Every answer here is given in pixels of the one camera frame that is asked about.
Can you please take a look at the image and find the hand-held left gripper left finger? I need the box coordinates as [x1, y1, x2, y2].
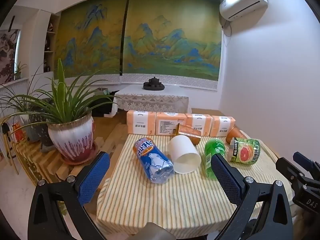
[27, 151, 112, 240]

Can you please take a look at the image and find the white paper cup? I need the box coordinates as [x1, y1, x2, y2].
[167, 135, 202, 174]

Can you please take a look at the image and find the plain orange paper cup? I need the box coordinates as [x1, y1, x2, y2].
[226, 126, 248, 143]

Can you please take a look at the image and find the landscape painting wall hanging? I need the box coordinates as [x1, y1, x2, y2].
[120, 0, 223, 90]
[54, 0, 129, 83]

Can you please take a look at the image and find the white air conditioner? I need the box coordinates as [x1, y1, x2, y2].
[219, 0, 267, 21]

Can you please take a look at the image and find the dark tea set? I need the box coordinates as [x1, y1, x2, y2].
[143, 76, 165, 90]

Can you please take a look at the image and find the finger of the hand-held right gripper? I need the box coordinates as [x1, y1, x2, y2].
[293, 152, 320, 178]
[276, 157, 308, 190]

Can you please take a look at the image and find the black bag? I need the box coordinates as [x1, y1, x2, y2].
[88, 90, 121, 118]

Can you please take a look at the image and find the thin-leaved green plant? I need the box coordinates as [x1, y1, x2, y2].
[0, 62, 54, 120]

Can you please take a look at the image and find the white and red flower pot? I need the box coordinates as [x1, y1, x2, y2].
[47, 109, 95, 162]

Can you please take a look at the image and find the wooden wall shelf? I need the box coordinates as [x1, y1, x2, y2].
[42, 14, 61, 77]

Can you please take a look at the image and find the red packet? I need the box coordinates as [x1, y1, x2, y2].
[11, 122, 26, 143]

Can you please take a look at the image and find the green plastic bottle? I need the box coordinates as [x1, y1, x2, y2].
[204, 138, 227, 180]

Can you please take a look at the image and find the small windowsill plant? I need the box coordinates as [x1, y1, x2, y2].
[14, 61, 28, 80]

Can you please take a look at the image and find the grapefruit print green can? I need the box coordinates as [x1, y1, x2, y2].
[229, 137, 261, 166]

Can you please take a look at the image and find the orange tissue pack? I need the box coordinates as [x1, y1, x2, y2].
[126, 110, 157, 135]
[155, 112, 187, 135]
[185, 113, 213, 137]
[209, 115, 236, 137]

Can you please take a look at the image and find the wooden slatted bench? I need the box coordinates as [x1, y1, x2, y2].
[10, 120, 128, 183]

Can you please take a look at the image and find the orange patterned paper cup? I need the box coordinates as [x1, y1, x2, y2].
[174, 124, 202, 145]

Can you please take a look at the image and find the dark speckled flower pot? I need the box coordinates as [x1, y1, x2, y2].
[30, 110, 54, 147]

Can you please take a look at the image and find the blue drink can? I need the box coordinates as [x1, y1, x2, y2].
[133, 137, 175, 184]

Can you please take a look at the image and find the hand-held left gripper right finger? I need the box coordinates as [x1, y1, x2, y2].
[211, 153, 293, 240]

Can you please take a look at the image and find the green leafy plant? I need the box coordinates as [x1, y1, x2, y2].
[0, 58, 121, 137]

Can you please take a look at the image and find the red leaf wall poster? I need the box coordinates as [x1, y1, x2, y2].
[0, 29, 22, 85]

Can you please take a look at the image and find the striped yellow tablecloth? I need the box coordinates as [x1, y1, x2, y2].
[96, 134, 295, 233]

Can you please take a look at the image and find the white lace tablecloth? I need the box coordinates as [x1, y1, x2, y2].
[111, 84, 192, 117]

